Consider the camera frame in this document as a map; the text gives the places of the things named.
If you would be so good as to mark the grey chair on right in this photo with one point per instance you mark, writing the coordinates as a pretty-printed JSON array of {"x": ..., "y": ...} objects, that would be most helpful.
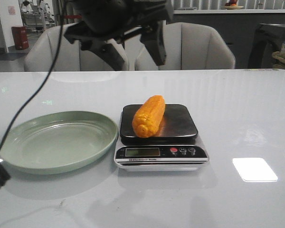
[{"x": 189, "y": 47}]

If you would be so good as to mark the fruit bowl on counter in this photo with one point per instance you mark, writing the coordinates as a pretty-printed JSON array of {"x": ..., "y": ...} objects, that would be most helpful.
[{"x": 232, "y": 5}]

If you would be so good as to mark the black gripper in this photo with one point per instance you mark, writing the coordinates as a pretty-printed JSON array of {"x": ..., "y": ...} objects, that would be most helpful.
[{"x": 106, "y": 22}]

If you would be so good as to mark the grey chair on left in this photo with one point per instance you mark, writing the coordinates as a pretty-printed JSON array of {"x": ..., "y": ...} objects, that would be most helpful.
[{"x": 72, "y": 56}]

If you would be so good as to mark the pale green plate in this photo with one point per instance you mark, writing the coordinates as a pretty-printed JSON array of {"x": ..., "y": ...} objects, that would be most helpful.
[{"x": 59, "y": 142}]

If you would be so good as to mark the red barrier tape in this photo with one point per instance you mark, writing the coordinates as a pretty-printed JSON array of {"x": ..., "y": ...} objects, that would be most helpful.
[{"x": 72, "y": 16}]

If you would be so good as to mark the grey counter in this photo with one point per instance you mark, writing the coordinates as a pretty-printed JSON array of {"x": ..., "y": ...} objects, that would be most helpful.
[{"x": 237, "y": 27}]

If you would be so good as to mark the yellow corn cob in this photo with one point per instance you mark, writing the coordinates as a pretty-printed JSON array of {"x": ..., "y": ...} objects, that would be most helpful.
[{"x": 147, "y": 119}]

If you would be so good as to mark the black silver kitchen scale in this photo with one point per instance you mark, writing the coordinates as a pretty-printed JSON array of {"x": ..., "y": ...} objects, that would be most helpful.
[{"x": 176, "y": 146}]

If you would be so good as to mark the dark appliance at right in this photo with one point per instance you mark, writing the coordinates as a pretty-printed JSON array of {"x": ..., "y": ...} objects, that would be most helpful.
[{"x": 268, "y": 38}]

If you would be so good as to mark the grey chair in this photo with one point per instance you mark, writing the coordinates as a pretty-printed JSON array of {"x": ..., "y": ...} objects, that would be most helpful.
[
  {"x": 189, "y": 47},
  {"x": 72, "y": 56}
]

